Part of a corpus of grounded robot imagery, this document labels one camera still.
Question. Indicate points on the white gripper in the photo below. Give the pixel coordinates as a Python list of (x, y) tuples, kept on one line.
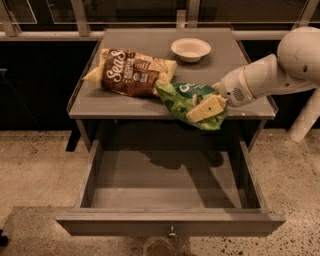
[(232, 87)]

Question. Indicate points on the green rice chip bag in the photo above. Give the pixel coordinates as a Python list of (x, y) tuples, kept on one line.
[(180, 98)]

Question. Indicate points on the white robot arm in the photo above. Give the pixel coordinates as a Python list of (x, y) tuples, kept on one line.
[(295, 68)]

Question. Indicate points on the grey cabinet counter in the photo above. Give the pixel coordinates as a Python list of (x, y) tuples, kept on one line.
[(89, 102)]

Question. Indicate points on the brown Sea Salt chip bag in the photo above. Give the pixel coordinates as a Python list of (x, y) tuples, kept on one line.
[(131, 73)]

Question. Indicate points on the small metal drawer knob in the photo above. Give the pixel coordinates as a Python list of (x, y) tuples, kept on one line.
[(172, 233)]

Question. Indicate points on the white paper bowl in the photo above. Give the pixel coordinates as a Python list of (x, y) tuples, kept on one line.
[(190, 50)]

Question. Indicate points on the metal window railing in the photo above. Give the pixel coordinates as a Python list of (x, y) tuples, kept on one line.
[(87, 20)]

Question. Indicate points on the black object at floor edge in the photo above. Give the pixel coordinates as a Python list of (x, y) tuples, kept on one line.
[(3, 239)]

